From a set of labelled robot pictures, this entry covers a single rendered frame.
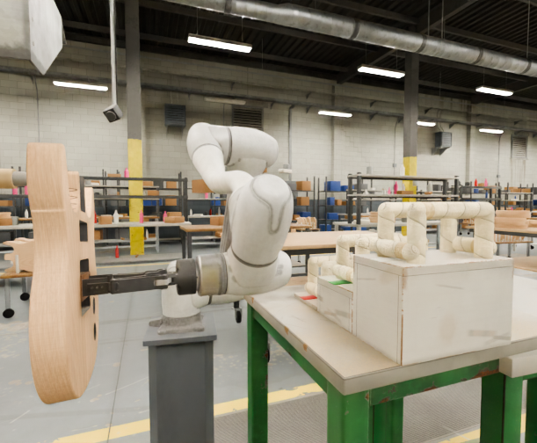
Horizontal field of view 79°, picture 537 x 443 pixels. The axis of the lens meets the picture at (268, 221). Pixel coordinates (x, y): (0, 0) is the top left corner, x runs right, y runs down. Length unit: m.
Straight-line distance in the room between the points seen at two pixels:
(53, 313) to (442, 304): 0.63
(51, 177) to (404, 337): 0.61
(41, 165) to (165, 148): 11.26
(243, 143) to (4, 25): 0.74
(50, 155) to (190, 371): 1.04
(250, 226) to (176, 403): 1.02
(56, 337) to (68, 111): 11.72
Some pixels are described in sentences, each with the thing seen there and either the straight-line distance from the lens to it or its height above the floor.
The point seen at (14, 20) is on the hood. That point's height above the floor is 1.43.
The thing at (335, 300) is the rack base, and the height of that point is 0.99.
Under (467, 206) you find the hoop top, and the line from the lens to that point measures 0.71.
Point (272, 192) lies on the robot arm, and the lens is 0.57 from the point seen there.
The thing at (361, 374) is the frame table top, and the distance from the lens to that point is 0.61.
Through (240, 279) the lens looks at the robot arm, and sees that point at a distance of 0.68.
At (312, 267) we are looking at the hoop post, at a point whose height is 1.02.
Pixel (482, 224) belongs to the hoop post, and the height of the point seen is 1.17.
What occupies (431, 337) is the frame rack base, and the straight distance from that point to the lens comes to 0.68.
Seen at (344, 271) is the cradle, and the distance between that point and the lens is 0.80.
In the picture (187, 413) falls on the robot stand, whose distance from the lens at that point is 1.51.
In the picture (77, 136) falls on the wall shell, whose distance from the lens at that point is 11.99.
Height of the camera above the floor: 1.21
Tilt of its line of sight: 3 degrees down
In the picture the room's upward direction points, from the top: straight up
